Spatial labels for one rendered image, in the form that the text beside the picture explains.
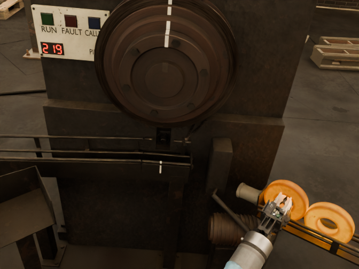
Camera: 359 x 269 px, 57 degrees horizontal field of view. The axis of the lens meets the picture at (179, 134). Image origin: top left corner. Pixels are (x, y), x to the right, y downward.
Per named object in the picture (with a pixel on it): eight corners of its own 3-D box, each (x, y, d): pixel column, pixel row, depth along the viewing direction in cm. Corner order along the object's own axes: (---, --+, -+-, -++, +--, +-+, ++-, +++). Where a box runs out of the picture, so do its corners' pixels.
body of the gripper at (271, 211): (290, 208, 105) (273, 238, 100) (287, 221, 112) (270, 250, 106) (268, 197, 109) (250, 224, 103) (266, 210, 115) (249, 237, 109)
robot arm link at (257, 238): (265, 264, 104) (238, 247, 108) (272, 251, 106) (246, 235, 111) (268, 253, 97) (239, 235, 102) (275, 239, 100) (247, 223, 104)
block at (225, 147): (204, 177, 148) (211, 134, 134) (222, 179, 148) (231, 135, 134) (205, 195, 139) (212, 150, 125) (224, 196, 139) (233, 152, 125)
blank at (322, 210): (313, 193, 111) (310, 199, 109) (362, 215, 104) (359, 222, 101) (302, 224, 120) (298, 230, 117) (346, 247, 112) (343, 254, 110)
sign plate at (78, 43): (41, 54, 122) (32, 4, 112) (111, 60, 123) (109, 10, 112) (39, 56, 120) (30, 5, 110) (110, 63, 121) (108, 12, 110)
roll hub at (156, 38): (122, 108, 112) (119, 25, 96) (204, 114, 113) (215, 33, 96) (119, 116, 108) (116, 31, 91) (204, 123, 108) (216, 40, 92)
